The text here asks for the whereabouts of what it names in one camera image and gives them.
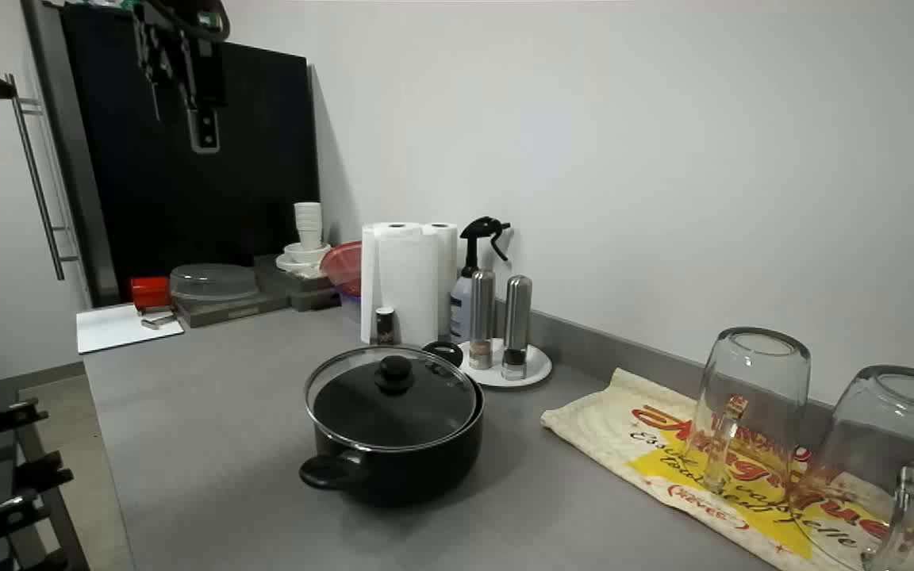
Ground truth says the black back panel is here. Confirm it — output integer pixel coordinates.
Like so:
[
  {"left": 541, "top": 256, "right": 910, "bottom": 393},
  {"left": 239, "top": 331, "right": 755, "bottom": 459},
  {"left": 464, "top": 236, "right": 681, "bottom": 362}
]
[{"left": 58, "top": 4, "right": 325, "bottom": 310}]

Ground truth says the red container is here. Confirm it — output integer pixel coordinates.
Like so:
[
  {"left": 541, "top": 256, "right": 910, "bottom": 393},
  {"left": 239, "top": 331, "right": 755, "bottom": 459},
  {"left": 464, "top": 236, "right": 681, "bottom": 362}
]
[{"left": 128, "top": 273, "right": 176, "bottom": 318}]

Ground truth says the small clear glass bottle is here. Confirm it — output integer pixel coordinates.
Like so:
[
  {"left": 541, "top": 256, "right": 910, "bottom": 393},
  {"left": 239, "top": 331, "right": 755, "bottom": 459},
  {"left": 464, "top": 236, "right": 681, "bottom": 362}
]
[{"left": 861, "top": 462, "right": 914, "bottom": 571}]

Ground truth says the black cooking pot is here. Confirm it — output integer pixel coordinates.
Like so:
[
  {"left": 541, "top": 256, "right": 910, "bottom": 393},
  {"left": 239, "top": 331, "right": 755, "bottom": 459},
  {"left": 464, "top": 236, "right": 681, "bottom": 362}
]
[{"left": 294, "top": 340, "right": 490, "bottom": 514}]

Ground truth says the white paper towel roll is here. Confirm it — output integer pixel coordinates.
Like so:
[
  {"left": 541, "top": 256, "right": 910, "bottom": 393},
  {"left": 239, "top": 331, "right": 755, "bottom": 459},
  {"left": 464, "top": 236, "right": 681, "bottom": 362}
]
[
  {"left": 360, "top": 220, "right": 450, "bottom": 348},
  {"left": 419, "top": 220, "right": 464, "bottom": 343}
]

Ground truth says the stack of white cups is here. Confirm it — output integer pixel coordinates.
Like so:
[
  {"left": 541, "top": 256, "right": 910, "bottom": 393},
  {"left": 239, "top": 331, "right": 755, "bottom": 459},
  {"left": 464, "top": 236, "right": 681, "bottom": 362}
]
[{"left": 293, "top": 200, "right": 327, "bottom": 256}]

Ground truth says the round white tray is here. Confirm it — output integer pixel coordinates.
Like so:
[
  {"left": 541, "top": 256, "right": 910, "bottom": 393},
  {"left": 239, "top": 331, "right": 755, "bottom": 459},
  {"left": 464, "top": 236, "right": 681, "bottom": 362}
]
[{"left": 453, "top": 340, "right": 556, "bottom": 393}]

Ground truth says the clear drinking glass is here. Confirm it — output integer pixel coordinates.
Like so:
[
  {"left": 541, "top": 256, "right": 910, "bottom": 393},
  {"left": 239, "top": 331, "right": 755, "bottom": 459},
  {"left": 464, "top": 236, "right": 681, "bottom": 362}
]
[
  {"left": 811, "top": 362, "right": 914, "bottom": 571},
  {"left": 686, "top": 325, "right": 816, "bottom": 502}
]

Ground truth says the white paper pad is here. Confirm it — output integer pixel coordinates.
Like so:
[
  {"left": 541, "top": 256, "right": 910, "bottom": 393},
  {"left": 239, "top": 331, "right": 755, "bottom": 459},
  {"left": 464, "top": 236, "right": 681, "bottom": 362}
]
[{"left": 73, "top": 302, "right": 188, "bottom": 360}]

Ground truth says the small glass shaker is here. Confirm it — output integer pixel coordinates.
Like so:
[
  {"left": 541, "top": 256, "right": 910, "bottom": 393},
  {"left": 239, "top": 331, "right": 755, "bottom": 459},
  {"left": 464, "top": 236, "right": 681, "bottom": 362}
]
[
  {"left": 464, "top": 337, "right": 497, "bottom": 372},
  {"left": 371, "top": 302, "right": 403, "bottom": 348}
]

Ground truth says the printed yellow red cloth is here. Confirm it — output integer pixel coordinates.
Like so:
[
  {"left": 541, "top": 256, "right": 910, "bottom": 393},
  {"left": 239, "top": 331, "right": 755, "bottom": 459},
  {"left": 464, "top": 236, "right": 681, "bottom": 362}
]
[{"left": 541, "top": 365, "right": 914, "bottom": 571}]

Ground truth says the glass lid with black knob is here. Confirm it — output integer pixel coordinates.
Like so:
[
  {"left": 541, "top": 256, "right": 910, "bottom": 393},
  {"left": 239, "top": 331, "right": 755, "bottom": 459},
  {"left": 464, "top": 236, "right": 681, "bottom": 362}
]
[{"left": 303, "top": 343, "right": 482, "bottom": 458}]

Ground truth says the dark grey box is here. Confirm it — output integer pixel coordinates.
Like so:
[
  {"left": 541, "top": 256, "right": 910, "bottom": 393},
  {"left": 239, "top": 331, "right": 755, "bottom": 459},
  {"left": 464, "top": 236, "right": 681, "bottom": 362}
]
[{"left": 250, "top": 250, "right": 347, "bottom": 315}]

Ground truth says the silver spray bottle black trigger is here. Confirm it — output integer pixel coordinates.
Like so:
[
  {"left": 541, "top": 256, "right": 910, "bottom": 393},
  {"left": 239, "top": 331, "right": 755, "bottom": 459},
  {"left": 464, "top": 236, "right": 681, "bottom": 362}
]
[{"left": 444, "top": 214, "right": 518, "bottom": 348}]

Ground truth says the metal bar handle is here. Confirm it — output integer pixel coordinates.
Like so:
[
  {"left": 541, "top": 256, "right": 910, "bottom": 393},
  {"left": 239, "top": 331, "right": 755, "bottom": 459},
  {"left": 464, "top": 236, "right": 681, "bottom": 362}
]
[{"left": 11, "top": 72, "right": 83, "bottom": 284}]

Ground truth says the pink translucent bowl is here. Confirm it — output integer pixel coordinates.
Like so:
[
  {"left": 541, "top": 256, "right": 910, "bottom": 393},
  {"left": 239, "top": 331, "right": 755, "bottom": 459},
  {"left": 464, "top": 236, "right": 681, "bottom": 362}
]
[{"left": 318, "top": 238, "right": 369, "bottom": 302}]

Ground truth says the tall silver pepper grinder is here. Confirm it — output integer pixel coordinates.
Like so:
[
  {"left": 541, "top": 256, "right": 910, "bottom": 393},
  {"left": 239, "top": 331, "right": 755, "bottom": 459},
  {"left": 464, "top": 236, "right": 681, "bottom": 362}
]
[{"left": 497, "top": 273, "right": 536, "bottom": 385}]

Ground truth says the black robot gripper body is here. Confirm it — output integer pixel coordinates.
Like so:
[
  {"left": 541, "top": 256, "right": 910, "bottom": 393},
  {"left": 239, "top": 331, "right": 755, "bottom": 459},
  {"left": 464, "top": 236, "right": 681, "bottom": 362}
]
[{"left": 131, "top": 0, "right": 235, "bottom": 79}]

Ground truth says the flat grey box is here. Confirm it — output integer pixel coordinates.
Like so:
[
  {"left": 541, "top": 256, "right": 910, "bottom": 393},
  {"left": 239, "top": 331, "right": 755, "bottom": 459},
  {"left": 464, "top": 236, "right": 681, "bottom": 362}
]
[{"left": 171, "top": 289, "right": 293, "bottom": 331}]

